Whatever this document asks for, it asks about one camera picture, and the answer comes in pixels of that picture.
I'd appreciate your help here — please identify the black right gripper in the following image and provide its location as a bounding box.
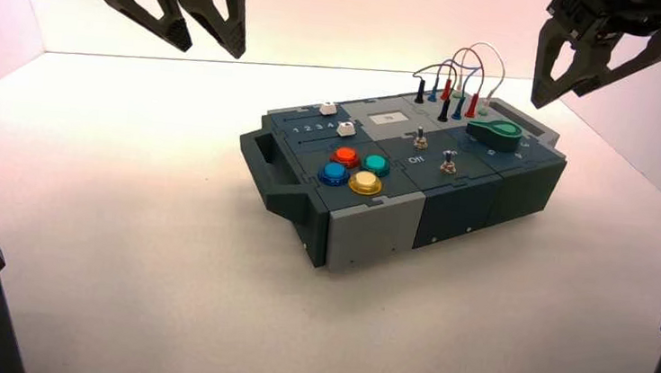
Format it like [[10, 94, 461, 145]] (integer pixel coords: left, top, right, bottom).
[[530, 0, 661, 120]]

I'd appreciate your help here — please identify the green rotary knob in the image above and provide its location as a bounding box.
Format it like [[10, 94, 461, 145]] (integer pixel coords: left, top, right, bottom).
[[463, 116, 525, 155]]

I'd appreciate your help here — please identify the orange round push button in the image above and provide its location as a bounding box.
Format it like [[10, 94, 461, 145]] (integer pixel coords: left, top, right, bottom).
[[328, 144, 362, 170]]

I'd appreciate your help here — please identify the blue round push button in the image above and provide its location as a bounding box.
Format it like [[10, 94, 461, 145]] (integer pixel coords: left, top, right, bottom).
[[316, 159, 353, 189]]

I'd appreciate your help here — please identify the small white display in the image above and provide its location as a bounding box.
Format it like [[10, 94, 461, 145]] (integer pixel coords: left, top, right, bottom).
[[369, 109, 410, 129]]

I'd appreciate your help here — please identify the teal round push button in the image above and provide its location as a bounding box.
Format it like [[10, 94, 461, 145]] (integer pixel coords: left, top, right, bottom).
[[360, 152, 393, 180]]

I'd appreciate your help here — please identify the yellow round push button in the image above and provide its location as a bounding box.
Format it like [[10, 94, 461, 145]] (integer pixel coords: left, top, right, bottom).
[[346, 168, 386, 200]]

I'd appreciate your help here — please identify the dark blue grey control box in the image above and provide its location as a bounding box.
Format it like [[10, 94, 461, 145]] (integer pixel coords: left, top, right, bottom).
[[228, 73, 575, 290]]

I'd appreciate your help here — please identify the white jumper cable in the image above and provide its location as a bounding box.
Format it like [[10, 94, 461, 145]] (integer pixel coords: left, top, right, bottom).
[[451, 39, 509, 120]]

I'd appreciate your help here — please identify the red jumper cable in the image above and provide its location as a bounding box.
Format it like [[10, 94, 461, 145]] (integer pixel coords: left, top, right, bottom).
[[439, 45, 487, 121]]

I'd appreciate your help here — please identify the blue jumper cable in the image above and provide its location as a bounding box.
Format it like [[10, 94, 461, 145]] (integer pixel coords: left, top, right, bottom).
[[425, 57, 487, 124]]

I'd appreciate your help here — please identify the black jumper cable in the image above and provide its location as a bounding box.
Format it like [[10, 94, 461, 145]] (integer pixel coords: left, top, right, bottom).
[[408, 59, 458, 125]]

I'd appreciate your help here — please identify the metal toggle switch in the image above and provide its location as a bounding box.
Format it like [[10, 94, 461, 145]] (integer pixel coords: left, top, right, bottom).
[[413, 126, 432, 152], [439, 149, 460, 177]]

